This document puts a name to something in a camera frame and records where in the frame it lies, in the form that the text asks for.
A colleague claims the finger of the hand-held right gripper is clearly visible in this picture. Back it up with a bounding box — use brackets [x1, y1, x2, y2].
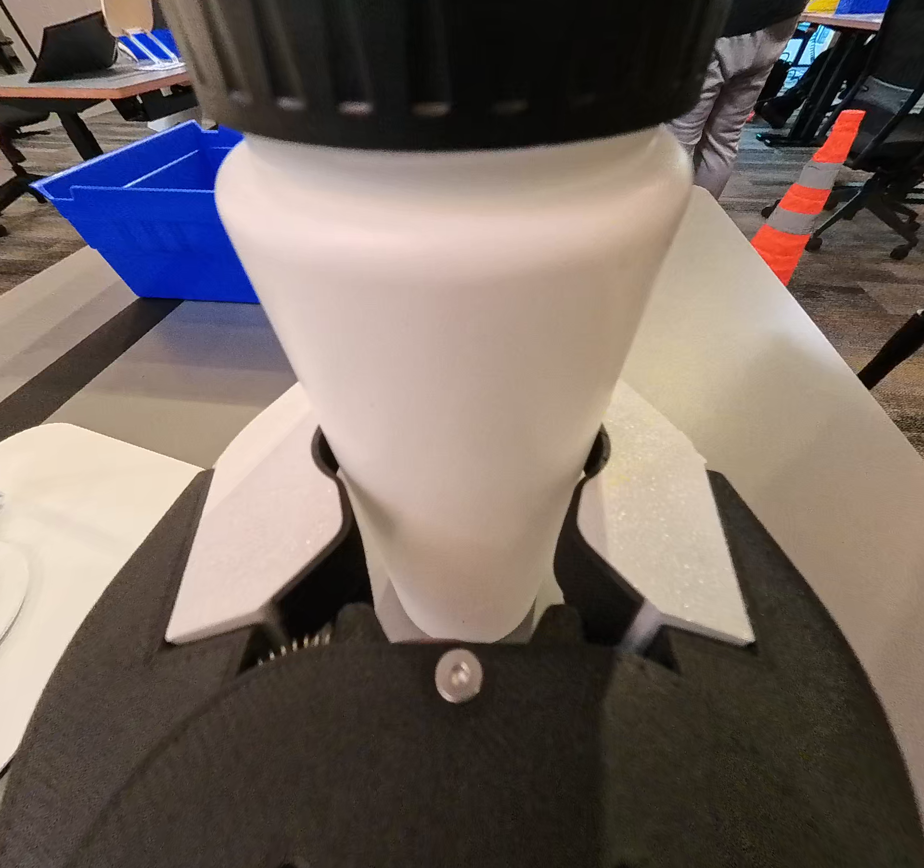
[108, 0, 218, 121]

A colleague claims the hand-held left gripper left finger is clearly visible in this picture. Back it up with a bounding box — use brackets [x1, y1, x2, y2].
[166, 386, 374, 651]

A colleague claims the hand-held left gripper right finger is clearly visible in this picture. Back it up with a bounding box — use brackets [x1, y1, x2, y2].
[552, 380, 757, 657]

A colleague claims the blue plastic bin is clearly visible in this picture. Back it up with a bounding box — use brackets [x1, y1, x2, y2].
[30, 120, 261, 303]
[119, 29, 178, 60]

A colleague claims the white plastic bottle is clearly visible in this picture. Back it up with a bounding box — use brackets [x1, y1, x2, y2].
[215, 124, 695, 644]

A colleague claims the black bottle lid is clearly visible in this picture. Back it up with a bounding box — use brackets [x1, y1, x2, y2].
[137, 0, 748, 150]

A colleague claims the black laptop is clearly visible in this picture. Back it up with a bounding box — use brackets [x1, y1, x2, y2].
[29, 11, 120, 83]

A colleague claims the brown desk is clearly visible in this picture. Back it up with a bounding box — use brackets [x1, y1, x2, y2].
[765, 9, 889, 147]
[0, 63, 196, 161]

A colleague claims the clear round stand foot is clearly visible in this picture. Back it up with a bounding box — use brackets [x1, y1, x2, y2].
[0, 543, 30, 641]

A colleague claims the black tripod leg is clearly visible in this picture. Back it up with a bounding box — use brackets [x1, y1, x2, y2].
[858, 308, 924, 390]

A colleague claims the orange traffic cone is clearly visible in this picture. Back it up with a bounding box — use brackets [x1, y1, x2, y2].
[751, 110, 866, 287]

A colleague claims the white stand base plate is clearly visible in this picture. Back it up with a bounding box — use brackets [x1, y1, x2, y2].
[0, 422, 206, 768]

